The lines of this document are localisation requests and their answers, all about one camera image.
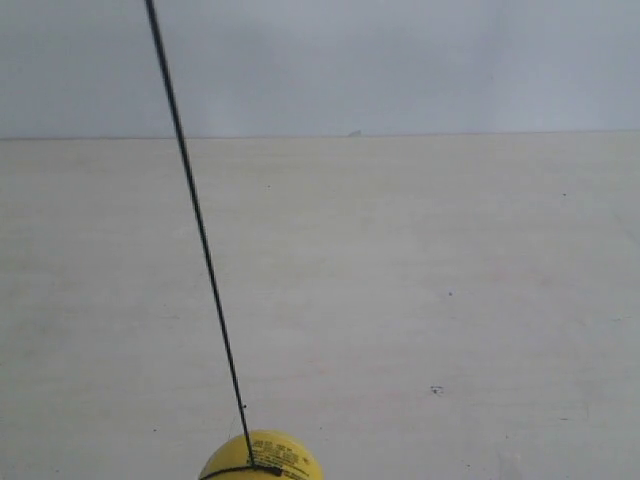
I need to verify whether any black hanging string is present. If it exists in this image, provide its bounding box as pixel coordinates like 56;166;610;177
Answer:
144;0;257;469

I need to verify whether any yellow foam tennis ball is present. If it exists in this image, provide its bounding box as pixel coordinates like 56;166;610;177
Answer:
198;430;325;480

